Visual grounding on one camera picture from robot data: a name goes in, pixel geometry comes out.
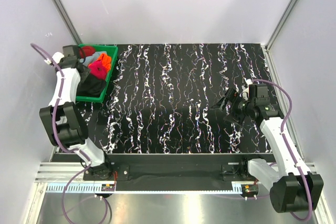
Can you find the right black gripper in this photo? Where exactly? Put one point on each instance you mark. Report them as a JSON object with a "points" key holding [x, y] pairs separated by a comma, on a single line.
{"points": [[233, 117]]}

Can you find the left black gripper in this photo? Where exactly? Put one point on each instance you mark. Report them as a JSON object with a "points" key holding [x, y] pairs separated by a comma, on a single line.
{"points": [[85, 75]]}

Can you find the black t shirt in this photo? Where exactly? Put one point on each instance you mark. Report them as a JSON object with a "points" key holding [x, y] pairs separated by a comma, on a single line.
{"points": [[91, 86]]}

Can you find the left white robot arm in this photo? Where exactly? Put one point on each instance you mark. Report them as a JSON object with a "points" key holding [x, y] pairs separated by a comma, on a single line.
{"points": [[63, 122]]}

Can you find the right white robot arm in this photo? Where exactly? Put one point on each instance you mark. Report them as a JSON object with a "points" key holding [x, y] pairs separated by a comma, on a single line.
{"points": [[292, 186]]}

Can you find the dark red t shirt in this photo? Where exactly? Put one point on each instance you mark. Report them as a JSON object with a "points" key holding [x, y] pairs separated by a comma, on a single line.
{"points": [[86, 51]]}

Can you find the light blue t shirt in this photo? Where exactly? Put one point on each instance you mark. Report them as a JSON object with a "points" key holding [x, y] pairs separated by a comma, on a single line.
{"points": [[90, 59]]}

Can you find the magenta t shirt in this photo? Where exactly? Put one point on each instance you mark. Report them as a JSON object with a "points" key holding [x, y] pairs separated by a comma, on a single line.
{"points": [[98, 70]]}

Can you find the orange t shirt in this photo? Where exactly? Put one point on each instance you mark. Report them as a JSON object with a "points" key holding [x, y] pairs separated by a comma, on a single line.
{"points": [[106, 61]]}

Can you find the green plastic bin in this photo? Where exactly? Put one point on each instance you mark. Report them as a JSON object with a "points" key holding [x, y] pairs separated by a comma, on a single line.
{"points": [[111, 51]]}

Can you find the black marbled table mat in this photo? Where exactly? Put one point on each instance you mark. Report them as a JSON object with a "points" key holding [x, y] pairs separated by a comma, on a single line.
{"points": [[160, 100]]}

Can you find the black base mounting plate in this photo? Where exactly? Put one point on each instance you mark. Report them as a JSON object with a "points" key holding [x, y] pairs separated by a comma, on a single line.
{"points": [[193, 182]]}

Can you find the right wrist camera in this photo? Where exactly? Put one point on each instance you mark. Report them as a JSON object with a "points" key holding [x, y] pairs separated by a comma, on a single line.
{"points": [[258, 91]]}

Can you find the left corner frame post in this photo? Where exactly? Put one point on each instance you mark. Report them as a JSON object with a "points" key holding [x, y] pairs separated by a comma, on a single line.
{"points": [[67, 20]]}

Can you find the corner frame post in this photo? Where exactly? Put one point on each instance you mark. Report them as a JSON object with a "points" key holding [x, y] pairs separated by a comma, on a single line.
{"points": [[280, 25], [67, 20]]}

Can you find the aluminium rail profile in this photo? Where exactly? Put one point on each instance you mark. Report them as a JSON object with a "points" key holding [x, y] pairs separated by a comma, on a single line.
{"points": [[61, 172]]}

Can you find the right corner frame post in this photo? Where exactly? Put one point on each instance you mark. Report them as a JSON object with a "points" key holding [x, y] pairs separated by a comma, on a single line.
{"points": [[280, 25]]}

